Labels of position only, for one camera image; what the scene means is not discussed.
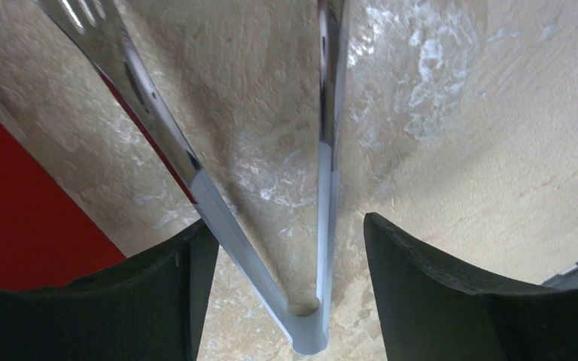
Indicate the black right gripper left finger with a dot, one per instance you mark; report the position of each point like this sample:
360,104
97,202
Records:
151,306

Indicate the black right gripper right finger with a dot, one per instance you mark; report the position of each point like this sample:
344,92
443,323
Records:
435,306

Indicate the red chocolate box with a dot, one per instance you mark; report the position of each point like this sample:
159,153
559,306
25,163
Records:
46,239

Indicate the metal tongs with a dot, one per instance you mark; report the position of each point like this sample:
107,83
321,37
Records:
98,31

